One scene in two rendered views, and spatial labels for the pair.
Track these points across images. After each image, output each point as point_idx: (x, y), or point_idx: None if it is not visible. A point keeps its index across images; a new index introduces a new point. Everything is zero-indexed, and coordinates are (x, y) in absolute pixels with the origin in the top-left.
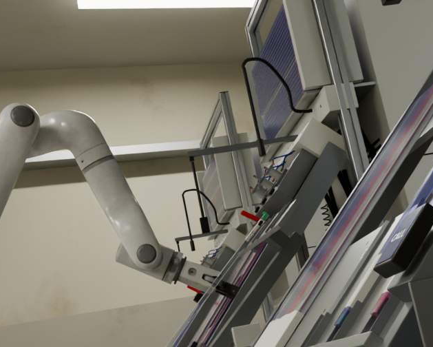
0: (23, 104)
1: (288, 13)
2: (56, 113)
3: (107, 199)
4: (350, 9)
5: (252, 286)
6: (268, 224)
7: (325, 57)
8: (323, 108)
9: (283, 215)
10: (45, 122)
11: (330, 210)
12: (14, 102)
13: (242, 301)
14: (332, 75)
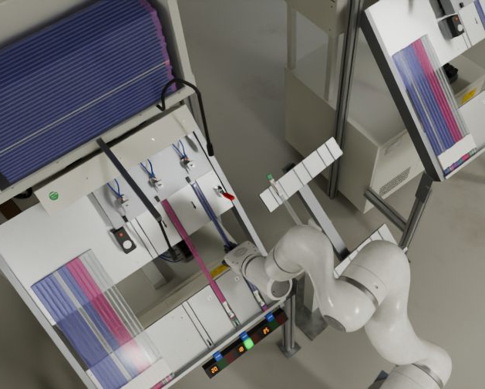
0: (386, 241)
1: (180, 22)
2: (328, 243)
3: None
4: None
5: (308, 204)
6: (307, 167)
7: None
8: (183, 93)
9: (337, 148)
10: (333, 260)
11: (31, 192)
12: (392, 248)
13: (318, 211)
14: None
